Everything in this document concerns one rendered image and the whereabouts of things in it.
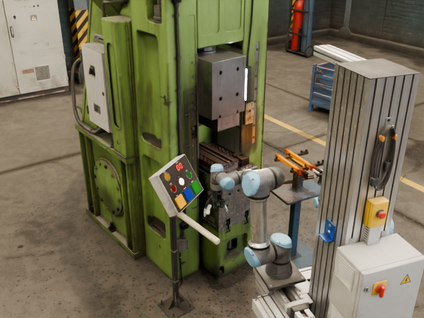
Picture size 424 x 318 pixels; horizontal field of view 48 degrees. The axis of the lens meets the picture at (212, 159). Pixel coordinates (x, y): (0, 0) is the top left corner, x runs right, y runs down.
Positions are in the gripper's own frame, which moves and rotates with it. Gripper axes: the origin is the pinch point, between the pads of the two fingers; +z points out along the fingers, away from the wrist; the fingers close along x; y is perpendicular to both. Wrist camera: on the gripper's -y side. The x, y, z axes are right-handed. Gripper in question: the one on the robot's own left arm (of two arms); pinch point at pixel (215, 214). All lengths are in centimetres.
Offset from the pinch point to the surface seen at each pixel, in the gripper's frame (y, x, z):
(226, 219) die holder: -46, 25, 37
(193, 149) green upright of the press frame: -60, 5, -18
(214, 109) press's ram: -49, 17, -51
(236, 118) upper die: -55, 36, -39
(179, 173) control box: -24.3, -15.8, -19.5
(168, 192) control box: -10.3, -27.2, -15.8
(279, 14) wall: -772, 434, 25
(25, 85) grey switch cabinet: -557, -120, 70
